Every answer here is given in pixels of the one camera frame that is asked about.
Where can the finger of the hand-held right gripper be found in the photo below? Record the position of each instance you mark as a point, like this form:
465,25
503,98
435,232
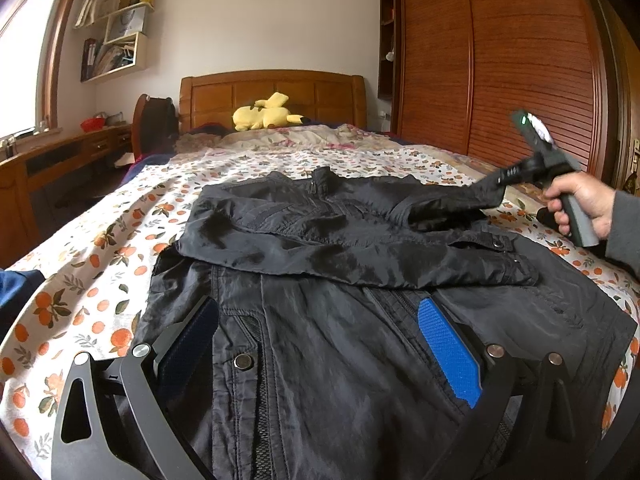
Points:
510,176

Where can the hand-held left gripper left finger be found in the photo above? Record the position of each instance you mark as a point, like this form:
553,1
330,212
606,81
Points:
190,340

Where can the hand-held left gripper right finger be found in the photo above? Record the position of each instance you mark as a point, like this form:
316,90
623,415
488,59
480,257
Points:
445,350

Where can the black jacket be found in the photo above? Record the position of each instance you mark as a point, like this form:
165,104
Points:
325,360

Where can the person's right hand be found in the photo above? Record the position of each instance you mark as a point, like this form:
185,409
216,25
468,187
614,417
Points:
592,200

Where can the orange print bed sheet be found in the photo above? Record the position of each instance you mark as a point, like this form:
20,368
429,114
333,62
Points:
100,270

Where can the wooden louvred wardrobe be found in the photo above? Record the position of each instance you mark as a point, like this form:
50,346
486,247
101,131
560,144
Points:
475,60

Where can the wooden corner shelf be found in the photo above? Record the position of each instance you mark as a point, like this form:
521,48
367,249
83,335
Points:
386,77

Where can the blue garment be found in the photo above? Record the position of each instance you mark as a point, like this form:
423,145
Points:
17,300

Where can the black backpack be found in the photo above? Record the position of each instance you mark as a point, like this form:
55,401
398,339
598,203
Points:
157,125

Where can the wooden bed headboard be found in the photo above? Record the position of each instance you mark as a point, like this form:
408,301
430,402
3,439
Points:
300,90

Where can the wooden desk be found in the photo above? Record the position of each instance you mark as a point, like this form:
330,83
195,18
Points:
50,155

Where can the yellow plush toy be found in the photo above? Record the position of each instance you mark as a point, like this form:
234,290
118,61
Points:
255,115

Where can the red bowl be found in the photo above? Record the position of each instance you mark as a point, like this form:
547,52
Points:
93,125

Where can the wood framed window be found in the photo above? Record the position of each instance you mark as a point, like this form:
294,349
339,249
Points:
20,60

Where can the white wall shelf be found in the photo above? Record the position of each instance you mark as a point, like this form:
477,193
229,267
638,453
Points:
140,55

